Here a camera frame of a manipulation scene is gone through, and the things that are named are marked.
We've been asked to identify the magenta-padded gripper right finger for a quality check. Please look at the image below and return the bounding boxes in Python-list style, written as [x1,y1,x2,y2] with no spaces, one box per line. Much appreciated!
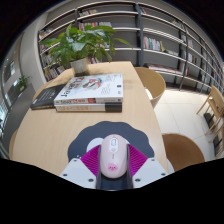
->
[125,143,168,190]

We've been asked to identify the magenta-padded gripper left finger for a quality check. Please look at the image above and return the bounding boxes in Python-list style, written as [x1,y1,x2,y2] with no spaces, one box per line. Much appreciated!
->
[59,143,103,191]

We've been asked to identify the pink computer mouse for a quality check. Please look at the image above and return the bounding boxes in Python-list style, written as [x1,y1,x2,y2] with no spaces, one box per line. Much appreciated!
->
[99,134,128,179]

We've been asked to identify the dark flower-shaped mouse pad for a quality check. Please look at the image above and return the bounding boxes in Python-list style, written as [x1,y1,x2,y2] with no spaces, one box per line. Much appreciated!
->
[67,120,155,190]

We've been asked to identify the round-backed wooden chair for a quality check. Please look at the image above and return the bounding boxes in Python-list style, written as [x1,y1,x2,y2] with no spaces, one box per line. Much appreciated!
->
[134,66,167,109]
[161,133,206,173]
[8,129,19,160]

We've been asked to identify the thin book with orange spine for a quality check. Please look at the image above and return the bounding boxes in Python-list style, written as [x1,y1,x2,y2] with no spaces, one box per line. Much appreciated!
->
[54,101,123,113]

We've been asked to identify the black hardcover book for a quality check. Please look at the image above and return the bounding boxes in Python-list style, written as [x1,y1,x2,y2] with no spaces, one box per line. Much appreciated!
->
[29,83,68,111]

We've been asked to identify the grey counter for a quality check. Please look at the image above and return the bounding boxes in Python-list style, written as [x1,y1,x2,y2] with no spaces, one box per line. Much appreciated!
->
[0,83,36,151]

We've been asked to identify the white illustrated book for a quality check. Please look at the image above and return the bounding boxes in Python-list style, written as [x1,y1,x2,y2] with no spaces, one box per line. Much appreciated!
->
[53,73,124,105]

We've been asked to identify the light wooden slatted chairs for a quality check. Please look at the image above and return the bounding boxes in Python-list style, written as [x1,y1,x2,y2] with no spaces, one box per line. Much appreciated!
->
[195,84,224,158]

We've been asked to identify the small potted plant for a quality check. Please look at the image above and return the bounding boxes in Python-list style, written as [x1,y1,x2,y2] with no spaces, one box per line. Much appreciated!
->
[16,74,31,93]

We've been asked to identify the potted green leafy plant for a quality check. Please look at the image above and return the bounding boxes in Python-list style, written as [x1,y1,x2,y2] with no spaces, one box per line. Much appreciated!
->
[39,22,133,77]

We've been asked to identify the grey shelf unit with books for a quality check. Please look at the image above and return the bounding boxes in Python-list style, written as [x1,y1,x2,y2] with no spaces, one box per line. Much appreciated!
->
[37,1,224,98]

